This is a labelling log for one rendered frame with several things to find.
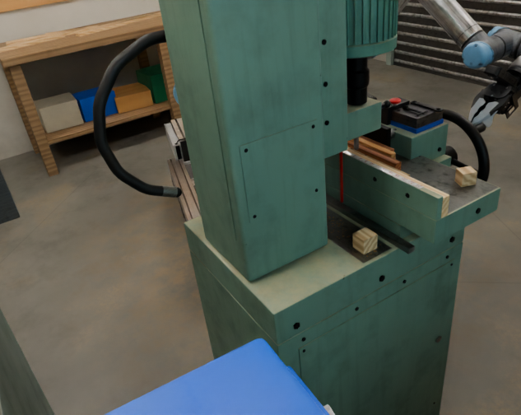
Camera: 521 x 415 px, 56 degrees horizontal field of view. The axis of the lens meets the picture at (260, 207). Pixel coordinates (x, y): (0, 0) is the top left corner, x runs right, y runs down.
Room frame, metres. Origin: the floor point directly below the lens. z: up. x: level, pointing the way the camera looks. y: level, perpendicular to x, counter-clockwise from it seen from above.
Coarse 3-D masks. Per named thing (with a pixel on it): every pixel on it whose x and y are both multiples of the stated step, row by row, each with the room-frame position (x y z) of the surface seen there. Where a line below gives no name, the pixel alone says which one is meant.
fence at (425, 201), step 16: (336, 160) 1.11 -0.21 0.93; (352, 160) 1.05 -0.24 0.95; (352, 176) 1.05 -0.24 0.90; (368, 176) 1.00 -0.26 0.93; (384, 176) 0.96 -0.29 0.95; (384, 192) 0.95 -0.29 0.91; (400, 192) 0.91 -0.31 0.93; (416, 192) 0.87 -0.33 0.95; (432, 192) 0.85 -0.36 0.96; (416, 208) 0.87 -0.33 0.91; (432, 208) 0.84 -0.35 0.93
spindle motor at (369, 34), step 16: (352, 0) 1.03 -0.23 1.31; (368, 0) 1.02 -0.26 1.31; (384, 0) 1.03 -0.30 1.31; (352, 16) 1.03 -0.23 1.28; (368, 16) 1.02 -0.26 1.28; (384, 16) 1.03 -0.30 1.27; (352, 32) 1.03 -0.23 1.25; (368, 32) 1.02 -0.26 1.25; (384, 32) 1.03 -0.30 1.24; (352, 48) 1.02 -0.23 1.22; (368, 48) 1.02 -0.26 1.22; (384, 48) 1.03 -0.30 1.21
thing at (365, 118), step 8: (368, 104) 1.09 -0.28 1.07; (376, 104) 1.09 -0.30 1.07; (352, 112) 1.06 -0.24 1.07; (360, 112) 1.07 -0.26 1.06; (368, 112) 1.08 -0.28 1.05; (376, 112) 1.09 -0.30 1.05; (352, 120) 1.05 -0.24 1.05; (360, 120) 1.07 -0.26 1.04; (368, 120) 1.08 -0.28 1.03; (376, 120) 1.09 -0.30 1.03; (352, 128) 1.05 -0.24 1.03; (360, 128) 1.07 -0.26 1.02; (368, 128) 1.08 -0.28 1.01; (376, 128) 1.09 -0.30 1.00; (352, 136) 1.05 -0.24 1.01; (360, 136) 1.07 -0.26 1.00
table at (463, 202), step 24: (408, 168) 1.06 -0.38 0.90; (432, 168) 1.05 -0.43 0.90; (360, 192) 1.03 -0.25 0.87; (456, 192) 0.93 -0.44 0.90; (480, 192) 0.91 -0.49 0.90; (384, 216) 0.95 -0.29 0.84; (408, 216) 0.89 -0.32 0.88; (456, 216) 0.85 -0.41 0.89; (480, 216) 0.89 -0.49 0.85; (432, 240) 0.83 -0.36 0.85
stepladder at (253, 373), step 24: (216, 360) 0.30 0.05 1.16; (240, 360) 0.29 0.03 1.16; (264, 360) 0.29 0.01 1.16; (168, 384) 0.28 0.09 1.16; (192, 384) 0.27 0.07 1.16; (216, 384) 0.27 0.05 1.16; (240, 384) 0.27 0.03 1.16; (264, 384) 0.26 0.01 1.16; (288, 384) 0.26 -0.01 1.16; (120, 408) 0.26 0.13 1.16; (144, 408) 0.25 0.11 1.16; (168, 408) 0.25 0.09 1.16; (192, 408) 0.25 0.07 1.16; (216, 408) 0.25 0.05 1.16; (240, 408) 0.24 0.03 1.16; (264, 408) 0.24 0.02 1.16; (288, 408) 0.24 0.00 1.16; (312, 408) 0.24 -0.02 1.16
